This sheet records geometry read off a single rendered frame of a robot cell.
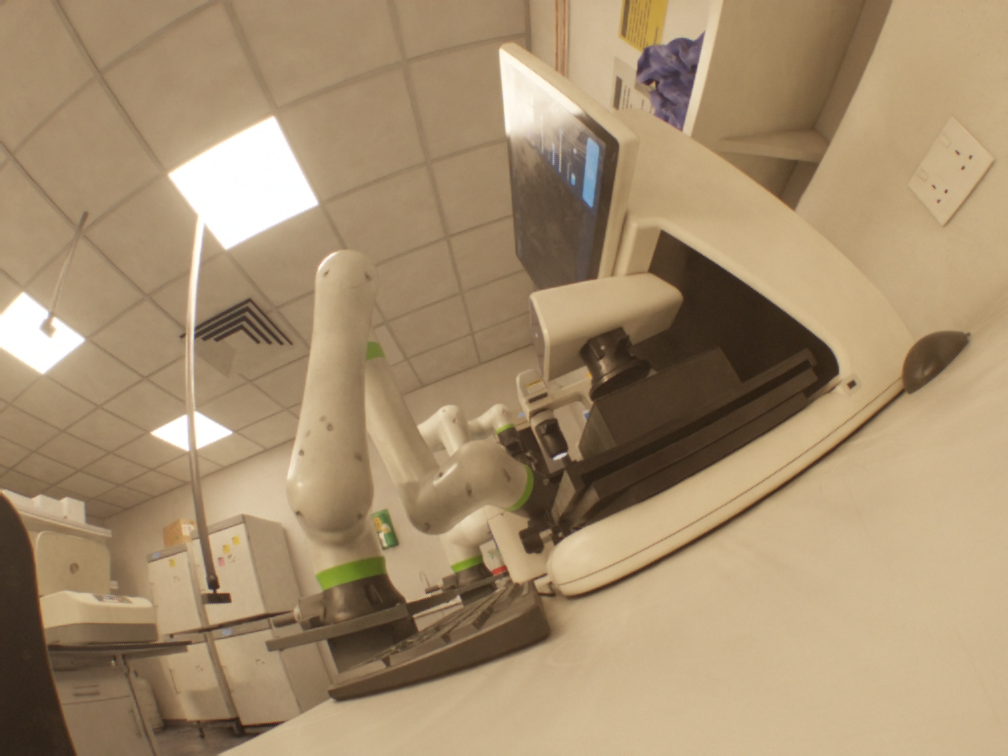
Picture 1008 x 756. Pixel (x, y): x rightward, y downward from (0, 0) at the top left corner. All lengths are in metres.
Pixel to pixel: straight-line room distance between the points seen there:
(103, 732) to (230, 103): 2.87
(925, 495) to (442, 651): 0.22
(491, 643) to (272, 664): 3.58
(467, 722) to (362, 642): 0.58
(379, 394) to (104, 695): 2.20
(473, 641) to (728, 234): 0.45
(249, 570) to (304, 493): 3.24
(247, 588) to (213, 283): 2.37
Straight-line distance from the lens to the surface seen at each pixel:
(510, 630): 0.24
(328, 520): 0.60
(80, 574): 3.16
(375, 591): 0.73
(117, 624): 2.66
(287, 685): 3.77
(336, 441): 0.61
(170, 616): 4.57
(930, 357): 0.46
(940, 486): 0.15
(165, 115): 2.13
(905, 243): 0.82
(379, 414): 0.83
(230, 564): 3.94
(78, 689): 2.51
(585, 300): 0.49
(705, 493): 0.36
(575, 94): 0.48
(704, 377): 0.47
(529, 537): 0.62
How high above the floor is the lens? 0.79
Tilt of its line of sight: 24 degrees up
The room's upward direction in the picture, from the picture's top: 24 degrees counter-clockwise
